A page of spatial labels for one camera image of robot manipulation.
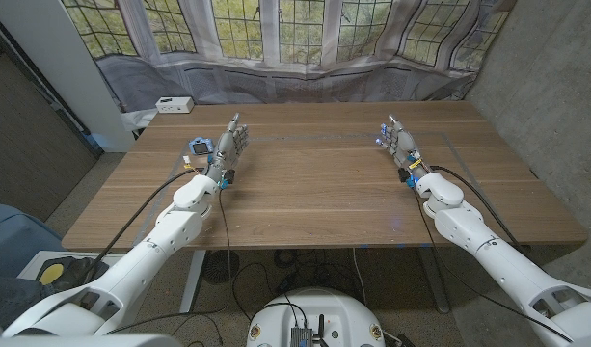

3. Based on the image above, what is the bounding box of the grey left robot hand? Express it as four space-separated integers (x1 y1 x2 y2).
205 112 251 182

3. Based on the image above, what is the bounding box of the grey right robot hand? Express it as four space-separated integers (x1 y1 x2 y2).
374 113 431 180

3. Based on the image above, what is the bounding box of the small blue toy camera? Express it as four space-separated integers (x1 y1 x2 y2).
188 137 215 156

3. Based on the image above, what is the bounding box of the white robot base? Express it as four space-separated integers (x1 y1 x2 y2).
246 287 387 347

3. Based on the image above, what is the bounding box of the white power outlet box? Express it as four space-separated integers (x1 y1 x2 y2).
154 96 196 115

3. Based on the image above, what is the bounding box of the printed window backdrop cloth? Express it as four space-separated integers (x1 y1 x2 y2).
61 0 518 115

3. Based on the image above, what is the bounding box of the round black fan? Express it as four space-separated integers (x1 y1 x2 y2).
201 249 241 285

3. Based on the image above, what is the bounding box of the white table leg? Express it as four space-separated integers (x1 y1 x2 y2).
179 249 207 314

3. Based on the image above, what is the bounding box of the grey table leg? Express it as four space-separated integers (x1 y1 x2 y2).
417 246 451 314

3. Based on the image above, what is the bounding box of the person's black shoe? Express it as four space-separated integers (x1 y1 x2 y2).
58 256 111 290

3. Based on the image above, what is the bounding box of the white pillar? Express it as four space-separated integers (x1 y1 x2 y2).
0 0 135 153

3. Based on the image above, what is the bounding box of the silver module on base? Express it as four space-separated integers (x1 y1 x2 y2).
289 326 314 347

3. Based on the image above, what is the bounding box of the yellow black foot pedal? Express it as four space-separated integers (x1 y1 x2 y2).
34 256 68 289

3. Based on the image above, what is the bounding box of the white pedal platform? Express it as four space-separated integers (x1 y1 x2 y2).
17 249 127 283

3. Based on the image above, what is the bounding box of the blue chair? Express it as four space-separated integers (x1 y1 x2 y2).
0 201 65 280

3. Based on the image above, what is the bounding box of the person's blue jeans leg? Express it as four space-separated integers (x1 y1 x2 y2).
0 274 53 332

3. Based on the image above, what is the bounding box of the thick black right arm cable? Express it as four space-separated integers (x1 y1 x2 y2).
428 165 530 254

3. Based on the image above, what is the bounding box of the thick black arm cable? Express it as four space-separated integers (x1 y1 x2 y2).
80 167 202 288
428 165 530 254

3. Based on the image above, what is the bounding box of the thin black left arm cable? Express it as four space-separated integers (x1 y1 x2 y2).
104 185 233 336

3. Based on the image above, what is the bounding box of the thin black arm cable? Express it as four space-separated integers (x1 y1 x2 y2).
410 185 576 344
104 185 233 336

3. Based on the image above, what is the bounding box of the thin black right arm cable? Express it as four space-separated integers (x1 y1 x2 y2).
410 185 576 344

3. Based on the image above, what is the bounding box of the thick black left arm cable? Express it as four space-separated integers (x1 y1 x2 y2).
80 167 202 288

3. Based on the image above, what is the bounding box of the black cable coil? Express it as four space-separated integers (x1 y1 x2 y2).
274 248 304 270

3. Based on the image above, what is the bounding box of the white floor cable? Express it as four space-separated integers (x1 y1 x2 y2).
351 247 368 306

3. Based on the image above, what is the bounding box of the black looping floor cable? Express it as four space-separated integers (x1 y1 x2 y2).
230 261 296 323

